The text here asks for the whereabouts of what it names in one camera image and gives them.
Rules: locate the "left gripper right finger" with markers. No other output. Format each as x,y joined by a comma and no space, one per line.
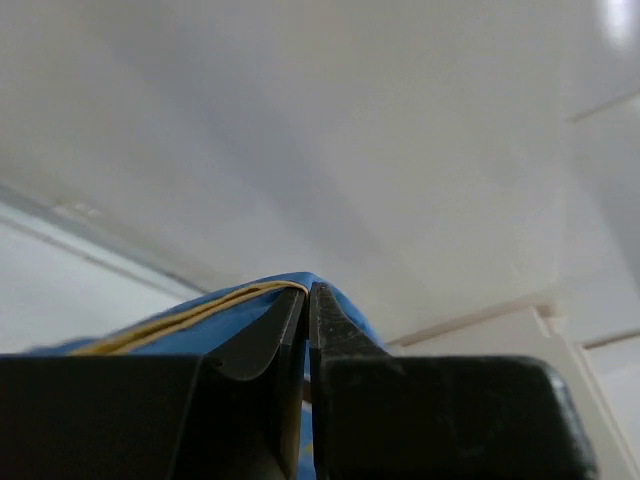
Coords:
377,416

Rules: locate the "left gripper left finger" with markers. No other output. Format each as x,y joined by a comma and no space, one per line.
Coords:
233,413

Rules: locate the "blue Pikachu placemat cloth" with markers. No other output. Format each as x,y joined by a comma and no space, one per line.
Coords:
205,322

